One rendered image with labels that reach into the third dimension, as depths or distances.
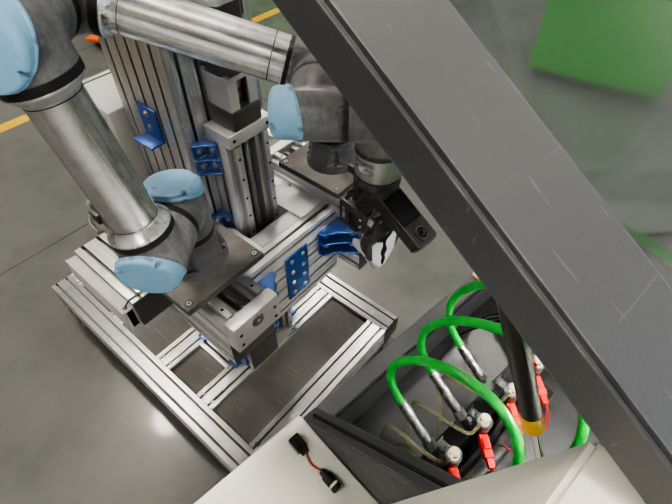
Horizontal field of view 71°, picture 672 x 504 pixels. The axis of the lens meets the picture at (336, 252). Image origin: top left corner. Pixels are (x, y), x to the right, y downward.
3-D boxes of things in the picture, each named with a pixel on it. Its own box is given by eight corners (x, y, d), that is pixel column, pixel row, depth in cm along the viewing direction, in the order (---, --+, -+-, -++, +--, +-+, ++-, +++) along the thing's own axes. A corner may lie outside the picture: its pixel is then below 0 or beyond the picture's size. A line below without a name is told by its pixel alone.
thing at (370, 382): (482, 290, 135) (496, 252, 123) (495, 299, 133) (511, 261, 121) (318, 436, 107) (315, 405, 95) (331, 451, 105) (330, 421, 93)
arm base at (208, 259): (149, 259, 110) (136, 229, 102) (200, 224, 118) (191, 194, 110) (190, 293, 103) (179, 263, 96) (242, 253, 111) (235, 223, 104)
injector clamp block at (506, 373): (494, 392, 110) (512, 359, 98) (532, 423, 105) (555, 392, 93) (394, 500, 94) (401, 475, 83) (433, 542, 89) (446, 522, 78)
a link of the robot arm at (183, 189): (219, 209, 107) (207, 160, 97) (204, 252, 98) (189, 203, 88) (167, 207, 107) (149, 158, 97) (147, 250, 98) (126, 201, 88)
